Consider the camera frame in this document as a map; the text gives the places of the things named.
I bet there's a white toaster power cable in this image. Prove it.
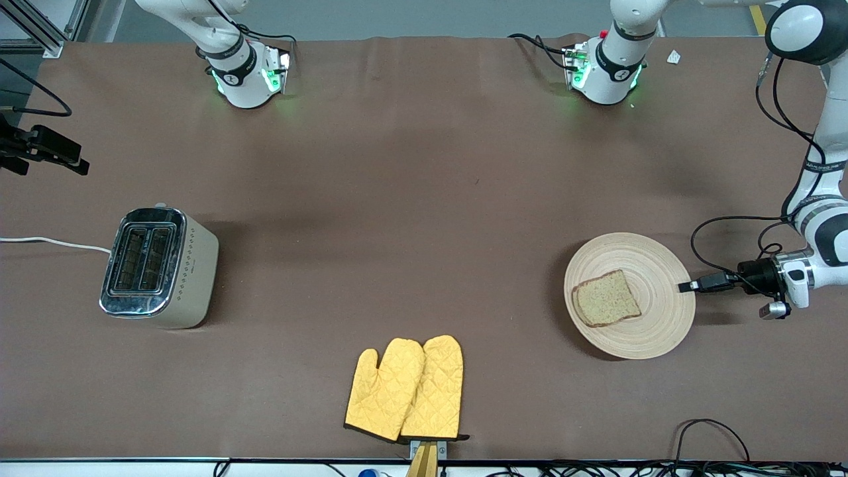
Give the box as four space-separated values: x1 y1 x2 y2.
0 236 113 255

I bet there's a black looped cable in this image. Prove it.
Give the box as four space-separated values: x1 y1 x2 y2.
672 418 753 465

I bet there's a yellow quilted oven mitt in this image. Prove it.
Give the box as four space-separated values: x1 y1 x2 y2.
344 339 426 443
400 335 470 442

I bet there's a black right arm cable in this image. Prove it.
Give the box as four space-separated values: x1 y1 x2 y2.
0 58 73 119

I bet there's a black cable bundle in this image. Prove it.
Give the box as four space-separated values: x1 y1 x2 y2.
490 460 848 477

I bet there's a brown toast slice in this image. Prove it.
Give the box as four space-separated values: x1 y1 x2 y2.
571 269 643 329

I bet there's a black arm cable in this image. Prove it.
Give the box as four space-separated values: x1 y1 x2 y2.
0 58 73 119
689 50 829 297

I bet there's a round wooden plate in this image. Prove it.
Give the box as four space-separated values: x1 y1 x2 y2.
563 232 698 360

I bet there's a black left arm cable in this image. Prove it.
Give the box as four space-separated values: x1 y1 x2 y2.
689 50 829 297

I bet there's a chrome and beige toaster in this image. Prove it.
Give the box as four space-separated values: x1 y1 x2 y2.
99 202 221 330

